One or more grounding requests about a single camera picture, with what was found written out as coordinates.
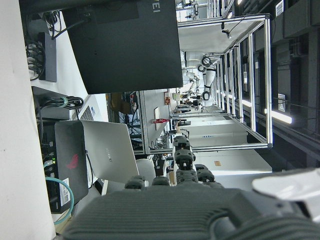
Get right dexterous robot hand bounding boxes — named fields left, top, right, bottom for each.
left=62, top=135, right=320, bottom=240

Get white chair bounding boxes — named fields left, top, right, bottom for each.
left=135, top=158, right=157, bottom=180

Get black mini computer red logo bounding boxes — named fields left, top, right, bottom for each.
left=49, top=120, right=89, bottom=214

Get silver keyboard laptop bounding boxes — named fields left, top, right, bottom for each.
left=69, top=94, right=109, bottom=123

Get white humanoid robot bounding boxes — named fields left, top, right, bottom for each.
left=180, top=49, right=218, bottom=107

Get black computer monitor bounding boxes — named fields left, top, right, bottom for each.
left=19, top=0, right=184, bottom=95

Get black usb hub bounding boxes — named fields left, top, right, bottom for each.
left=37, top=31, right=57, bottom=83

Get teal network cable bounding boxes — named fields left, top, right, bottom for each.
left=44, top=159, right=75, bottom=225

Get aluminium frame cage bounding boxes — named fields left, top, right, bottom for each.
left=139, top=14, right=272, bottom=154

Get bundled black cables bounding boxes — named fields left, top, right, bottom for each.
left=36, top=96, right=85, bottom=111

